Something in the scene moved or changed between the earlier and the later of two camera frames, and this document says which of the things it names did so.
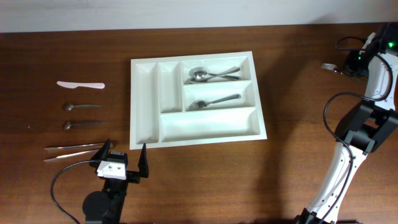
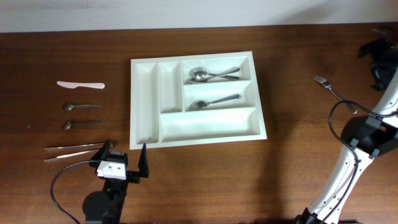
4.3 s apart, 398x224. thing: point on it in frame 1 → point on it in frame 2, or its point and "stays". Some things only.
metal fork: x=200 y=104 stays
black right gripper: x=349 y=65 → x=380 y=79
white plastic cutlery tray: x=194 y=99 stays
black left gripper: x=134 y=177 stays
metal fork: x=329 y=66 → x=328 y=85
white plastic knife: x=74 y=84 stays
